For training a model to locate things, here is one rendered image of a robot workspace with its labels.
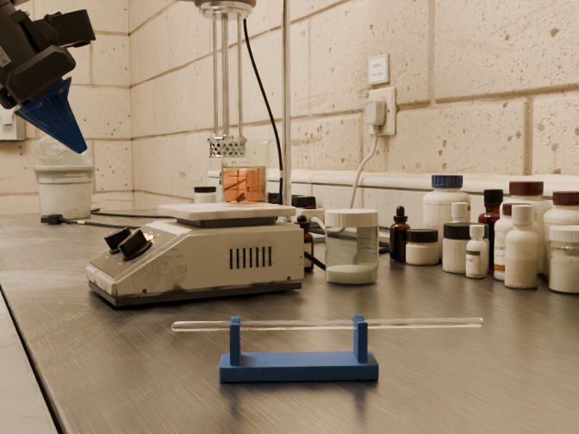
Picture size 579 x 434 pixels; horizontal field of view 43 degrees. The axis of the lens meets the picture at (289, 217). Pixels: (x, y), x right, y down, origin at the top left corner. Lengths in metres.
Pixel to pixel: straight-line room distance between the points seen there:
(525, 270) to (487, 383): 0.34
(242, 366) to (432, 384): 0.12
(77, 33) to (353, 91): 0.79
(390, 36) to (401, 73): 0.08
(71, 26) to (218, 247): 0.26
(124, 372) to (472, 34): 0.83
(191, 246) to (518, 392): 0.36
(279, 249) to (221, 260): 0.06
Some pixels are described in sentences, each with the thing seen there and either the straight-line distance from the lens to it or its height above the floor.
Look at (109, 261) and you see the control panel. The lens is 0.76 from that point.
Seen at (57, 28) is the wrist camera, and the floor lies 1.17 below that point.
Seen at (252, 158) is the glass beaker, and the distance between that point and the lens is 0.76.
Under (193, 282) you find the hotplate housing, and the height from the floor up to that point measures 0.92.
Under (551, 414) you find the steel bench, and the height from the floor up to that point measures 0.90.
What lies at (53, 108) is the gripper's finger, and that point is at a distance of 0.77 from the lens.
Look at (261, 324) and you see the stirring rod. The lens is 0.47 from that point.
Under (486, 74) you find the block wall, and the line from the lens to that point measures 1.14.
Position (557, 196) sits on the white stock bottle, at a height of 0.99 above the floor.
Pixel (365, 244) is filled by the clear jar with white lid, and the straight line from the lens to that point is 0.79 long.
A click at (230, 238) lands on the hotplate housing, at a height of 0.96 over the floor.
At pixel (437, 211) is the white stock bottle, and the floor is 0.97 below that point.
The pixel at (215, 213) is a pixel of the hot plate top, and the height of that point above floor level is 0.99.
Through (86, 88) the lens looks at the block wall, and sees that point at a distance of 3.25.
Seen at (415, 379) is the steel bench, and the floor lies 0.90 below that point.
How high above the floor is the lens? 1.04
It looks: 5 degrees down
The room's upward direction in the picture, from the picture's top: straight up
